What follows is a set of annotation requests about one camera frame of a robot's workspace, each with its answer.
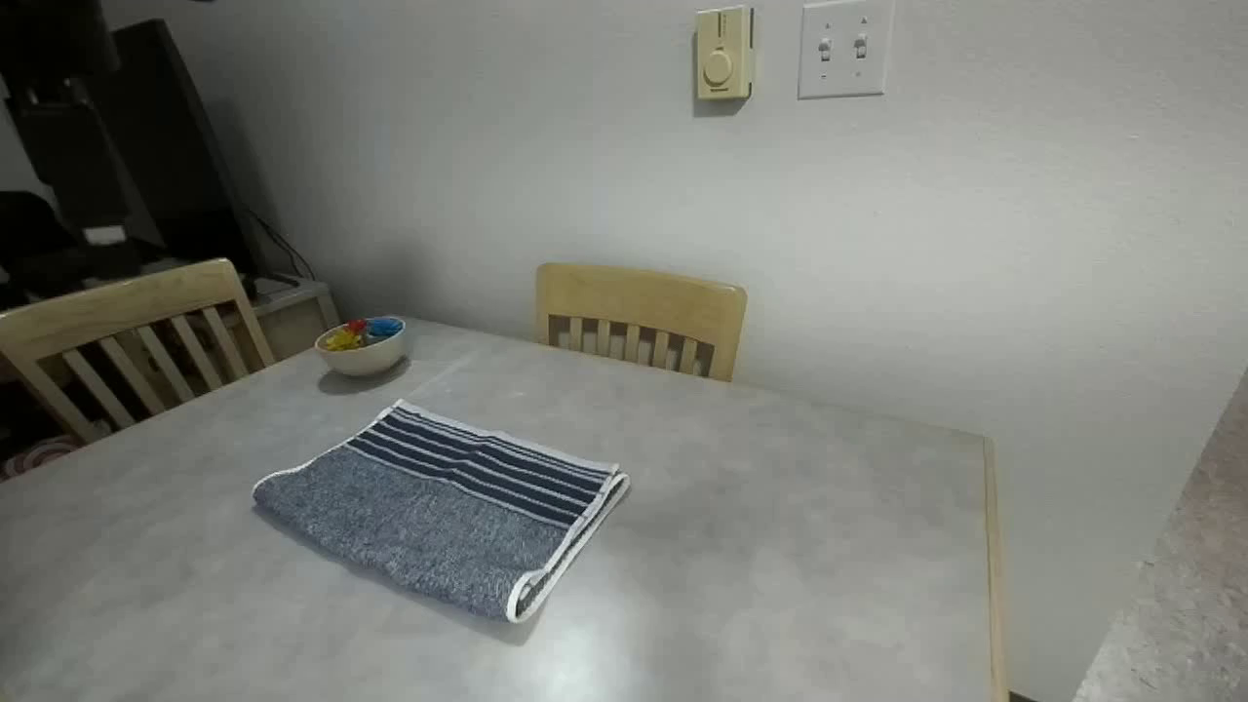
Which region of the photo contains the grey towel with navy stripes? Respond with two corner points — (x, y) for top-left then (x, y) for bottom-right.
(251, 399), (632, 626)

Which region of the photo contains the wooden chair with short slats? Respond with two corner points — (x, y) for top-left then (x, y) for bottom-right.
(529, 260), (754, 387)

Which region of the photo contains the beige bowl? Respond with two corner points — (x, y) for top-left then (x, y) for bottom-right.
(317, 312), (413, 383)

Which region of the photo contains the low beige side cabinet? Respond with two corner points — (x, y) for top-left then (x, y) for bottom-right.
(246, 271), (344, 364)

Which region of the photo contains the wooden chair with long slats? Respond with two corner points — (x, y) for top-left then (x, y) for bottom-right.
(0, 254), (282, 448)

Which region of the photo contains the grey speckled countertop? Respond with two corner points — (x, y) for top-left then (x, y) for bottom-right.
(1068, 374), (1248, 702)

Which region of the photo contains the white double light switch plate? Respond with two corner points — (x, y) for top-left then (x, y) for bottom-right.
(797, 0), (896, 101)

